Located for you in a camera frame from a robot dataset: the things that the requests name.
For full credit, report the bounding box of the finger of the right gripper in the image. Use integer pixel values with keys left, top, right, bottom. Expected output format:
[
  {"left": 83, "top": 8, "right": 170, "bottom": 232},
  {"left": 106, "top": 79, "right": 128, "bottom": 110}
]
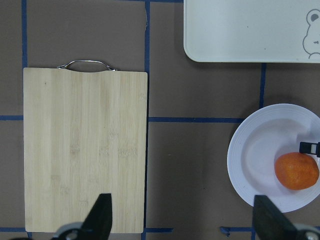
[{"left": 299, "top": 142, "right": 320, "bottom": 155}]

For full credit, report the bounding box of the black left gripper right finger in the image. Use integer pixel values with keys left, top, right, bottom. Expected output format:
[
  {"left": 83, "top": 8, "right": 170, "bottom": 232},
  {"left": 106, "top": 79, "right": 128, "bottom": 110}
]
[{"left": 252, "top": 194, "right": 320, "bottom": 240}]

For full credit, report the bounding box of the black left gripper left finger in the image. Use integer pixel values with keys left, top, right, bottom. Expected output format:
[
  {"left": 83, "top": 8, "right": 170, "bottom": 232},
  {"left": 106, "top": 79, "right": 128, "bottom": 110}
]
[{"left": 51, "top": 193, "right": 113, "bottom": 240}]

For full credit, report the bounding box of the orange fruit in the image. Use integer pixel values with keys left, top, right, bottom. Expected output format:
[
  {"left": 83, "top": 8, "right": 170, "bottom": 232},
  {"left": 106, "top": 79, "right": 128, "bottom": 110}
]
[{"left": 274, "top": 152, "right": 320, "bottom": 191}]

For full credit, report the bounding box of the white round plate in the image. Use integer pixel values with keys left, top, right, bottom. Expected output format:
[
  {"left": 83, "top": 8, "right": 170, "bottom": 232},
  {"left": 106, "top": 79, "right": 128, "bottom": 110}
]
[{"left": 227, "top": 103, "right": 320, "bottom": 213}]

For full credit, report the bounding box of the cream bear tray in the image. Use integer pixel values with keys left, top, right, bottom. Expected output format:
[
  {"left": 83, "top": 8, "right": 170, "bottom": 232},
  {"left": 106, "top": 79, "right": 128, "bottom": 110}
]
[{"left": 183, "top": 0, "right": 320, "bottom": 63}]

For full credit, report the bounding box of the bamboo cutting board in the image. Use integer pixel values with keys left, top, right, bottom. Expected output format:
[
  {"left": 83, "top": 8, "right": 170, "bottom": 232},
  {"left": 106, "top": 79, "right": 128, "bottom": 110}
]
[{"left": 23, "top": 67, "right": 148, "bottom": 234}]

